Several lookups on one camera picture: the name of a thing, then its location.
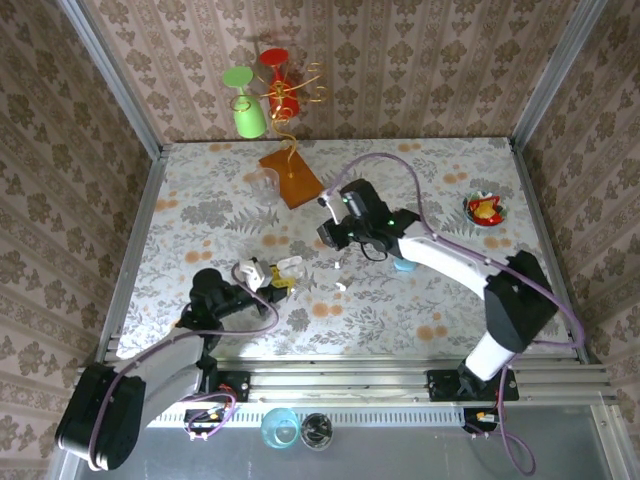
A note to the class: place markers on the white rounded square earbud case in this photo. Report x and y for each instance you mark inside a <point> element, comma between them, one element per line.
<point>290,264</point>

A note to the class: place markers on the blue oval earbud case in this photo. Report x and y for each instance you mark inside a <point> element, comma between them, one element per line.
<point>404,266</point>

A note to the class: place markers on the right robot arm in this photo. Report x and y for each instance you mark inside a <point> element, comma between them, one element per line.
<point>450,260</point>

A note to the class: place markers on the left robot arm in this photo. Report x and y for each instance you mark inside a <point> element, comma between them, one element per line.
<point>100,415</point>

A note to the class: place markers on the floral patterned table cover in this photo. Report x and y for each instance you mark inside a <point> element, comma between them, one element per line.
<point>400,320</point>

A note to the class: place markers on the teal drinking glass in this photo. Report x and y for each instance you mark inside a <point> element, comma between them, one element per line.
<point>272,435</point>

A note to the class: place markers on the dark clear drinking glass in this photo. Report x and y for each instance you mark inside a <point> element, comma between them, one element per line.
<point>316,431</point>

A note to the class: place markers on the green wine glass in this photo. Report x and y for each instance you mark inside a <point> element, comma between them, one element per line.
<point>248,120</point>

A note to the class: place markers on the red wine glass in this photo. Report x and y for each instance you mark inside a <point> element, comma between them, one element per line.
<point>274,56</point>

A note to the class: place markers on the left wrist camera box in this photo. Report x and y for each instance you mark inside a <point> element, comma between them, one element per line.
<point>252,272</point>

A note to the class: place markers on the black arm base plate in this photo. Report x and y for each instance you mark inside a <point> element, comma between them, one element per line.
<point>442,385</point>
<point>237,385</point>

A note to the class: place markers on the aluminium extrusion frame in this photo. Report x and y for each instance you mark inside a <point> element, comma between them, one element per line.
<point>350,384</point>

